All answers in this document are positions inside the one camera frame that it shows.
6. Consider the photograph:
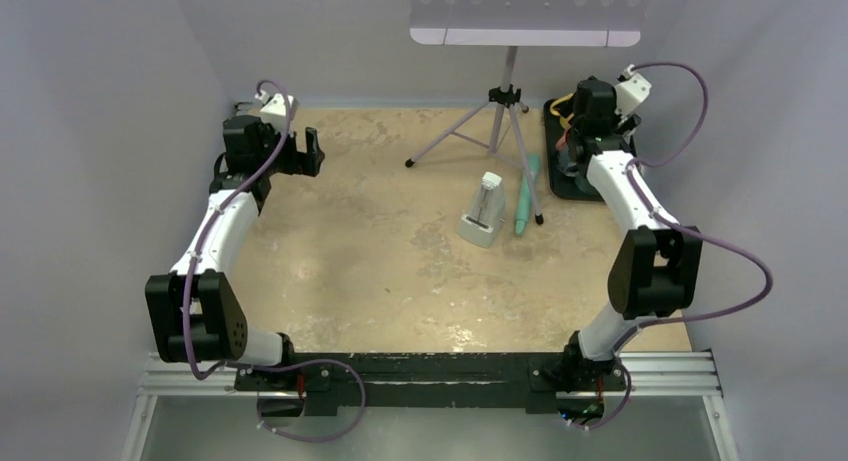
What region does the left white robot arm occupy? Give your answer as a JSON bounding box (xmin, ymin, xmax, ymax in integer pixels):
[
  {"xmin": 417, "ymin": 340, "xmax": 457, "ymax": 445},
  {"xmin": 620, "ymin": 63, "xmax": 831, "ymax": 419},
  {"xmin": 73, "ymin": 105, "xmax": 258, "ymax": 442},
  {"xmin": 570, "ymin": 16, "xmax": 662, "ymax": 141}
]
[{"xmin": 144, "ymin": 115, "xmax": 325, "ymax": 390}]

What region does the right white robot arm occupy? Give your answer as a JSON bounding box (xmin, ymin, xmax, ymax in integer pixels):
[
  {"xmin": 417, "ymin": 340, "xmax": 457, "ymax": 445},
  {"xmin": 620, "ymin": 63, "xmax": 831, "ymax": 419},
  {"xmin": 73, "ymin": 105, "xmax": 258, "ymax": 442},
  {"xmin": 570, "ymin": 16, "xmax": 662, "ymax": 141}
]
[{"xmin": 561, "ymin": 74, "xmax": 702, "ymax": 388}]

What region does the yellow mug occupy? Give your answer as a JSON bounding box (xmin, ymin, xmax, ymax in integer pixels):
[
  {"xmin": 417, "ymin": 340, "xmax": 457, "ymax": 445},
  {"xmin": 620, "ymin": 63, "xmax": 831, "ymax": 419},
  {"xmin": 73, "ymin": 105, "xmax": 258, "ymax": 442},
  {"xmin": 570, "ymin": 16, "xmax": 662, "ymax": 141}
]
[{"xmin": 548, "ymin": 93, "xmax": 574, "ymax": 130}]

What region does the black tray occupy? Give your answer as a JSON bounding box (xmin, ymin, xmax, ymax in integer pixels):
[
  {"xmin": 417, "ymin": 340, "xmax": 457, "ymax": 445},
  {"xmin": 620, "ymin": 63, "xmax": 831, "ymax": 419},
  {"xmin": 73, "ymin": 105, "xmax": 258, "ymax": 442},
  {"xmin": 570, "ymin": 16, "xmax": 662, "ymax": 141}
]
[{"xmin": 542, "ymin": 98, "xmax": 603, "ymax": 202}]

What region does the grey tripod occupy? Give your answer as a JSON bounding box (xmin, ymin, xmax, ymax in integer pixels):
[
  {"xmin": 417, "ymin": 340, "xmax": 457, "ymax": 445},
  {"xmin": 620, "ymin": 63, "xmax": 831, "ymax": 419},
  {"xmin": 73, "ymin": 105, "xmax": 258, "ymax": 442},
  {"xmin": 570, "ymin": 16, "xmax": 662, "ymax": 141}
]
[{"xmin": 404, "ymin": 46, "xmax": 545, "ymax": 226}]

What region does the teal pen tool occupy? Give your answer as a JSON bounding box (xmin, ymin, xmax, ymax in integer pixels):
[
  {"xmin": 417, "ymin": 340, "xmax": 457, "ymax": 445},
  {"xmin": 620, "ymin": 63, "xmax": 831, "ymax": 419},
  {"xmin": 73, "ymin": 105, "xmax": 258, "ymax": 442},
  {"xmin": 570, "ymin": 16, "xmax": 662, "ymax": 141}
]
[{"xmin": 514, "ymin": 153, "xmax": 541, "ymax": 236}]

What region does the white metronome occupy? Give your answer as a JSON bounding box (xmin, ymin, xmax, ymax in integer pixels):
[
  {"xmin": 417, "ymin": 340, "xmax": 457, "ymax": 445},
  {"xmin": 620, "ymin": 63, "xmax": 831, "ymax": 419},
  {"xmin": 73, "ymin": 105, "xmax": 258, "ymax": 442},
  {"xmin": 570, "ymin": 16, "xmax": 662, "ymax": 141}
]
[{"xmin": 457, "ymin": 172, "xmax": 506, "ymax": 249}]

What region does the white light panel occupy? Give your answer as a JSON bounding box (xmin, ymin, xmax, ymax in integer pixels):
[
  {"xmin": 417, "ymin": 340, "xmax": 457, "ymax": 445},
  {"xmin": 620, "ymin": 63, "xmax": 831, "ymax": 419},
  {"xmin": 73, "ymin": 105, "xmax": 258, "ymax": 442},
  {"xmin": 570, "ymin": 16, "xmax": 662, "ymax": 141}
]
[{"xmin": 409, "ymin": 0, "xmax": 650, "ymax": 47}]

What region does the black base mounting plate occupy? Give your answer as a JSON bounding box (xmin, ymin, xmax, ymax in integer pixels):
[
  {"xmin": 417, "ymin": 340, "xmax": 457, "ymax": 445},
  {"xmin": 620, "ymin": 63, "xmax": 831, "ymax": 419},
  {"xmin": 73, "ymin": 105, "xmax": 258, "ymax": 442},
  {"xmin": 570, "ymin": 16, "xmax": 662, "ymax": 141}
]
[{"xmin": 234, "ymin": 352, "xmax": 626, "ymax": 416}]

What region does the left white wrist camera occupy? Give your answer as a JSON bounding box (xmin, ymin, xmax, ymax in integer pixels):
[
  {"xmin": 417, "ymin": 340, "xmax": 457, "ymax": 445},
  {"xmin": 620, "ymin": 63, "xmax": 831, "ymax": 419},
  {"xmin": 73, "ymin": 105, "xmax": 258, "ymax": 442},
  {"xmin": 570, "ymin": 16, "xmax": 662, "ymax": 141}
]
[{"xmin": 255, "ymin": 91, "xmax": 299, "ymax": 133}]

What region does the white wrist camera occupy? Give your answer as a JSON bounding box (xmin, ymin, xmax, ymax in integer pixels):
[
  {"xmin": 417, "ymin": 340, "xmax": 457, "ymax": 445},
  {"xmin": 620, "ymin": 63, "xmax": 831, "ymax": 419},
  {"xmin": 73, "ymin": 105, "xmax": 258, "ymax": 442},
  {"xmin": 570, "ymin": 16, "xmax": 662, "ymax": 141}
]
[
  {"xmin": 255, "ymin": 91, "xmax": 299, "ymax": 133},
  {"xmin": 614, "ymin": 64, "xmax": 652, "ymax": 117}
]

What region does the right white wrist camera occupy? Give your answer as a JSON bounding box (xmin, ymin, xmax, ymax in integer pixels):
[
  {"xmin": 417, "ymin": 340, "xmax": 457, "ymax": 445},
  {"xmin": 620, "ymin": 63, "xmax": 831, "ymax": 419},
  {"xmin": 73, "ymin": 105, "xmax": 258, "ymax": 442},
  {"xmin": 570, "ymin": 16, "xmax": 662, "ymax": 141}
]
[{"xmin": 614, "ymin": 64, "xmax": 652, "ymax": 117}]

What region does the aluminium frame rail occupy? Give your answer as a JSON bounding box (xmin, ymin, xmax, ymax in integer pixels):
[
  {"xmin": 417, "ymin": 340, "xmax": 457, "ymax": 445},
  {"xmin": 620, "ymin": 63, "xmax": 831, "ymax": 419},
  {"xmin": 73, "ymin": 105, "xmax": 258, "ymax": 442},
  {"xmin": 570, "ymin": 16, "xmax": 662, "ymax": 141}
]
[{"xmin": 122, "ymin": 352, "xmax": 739, "ymax": 460}]

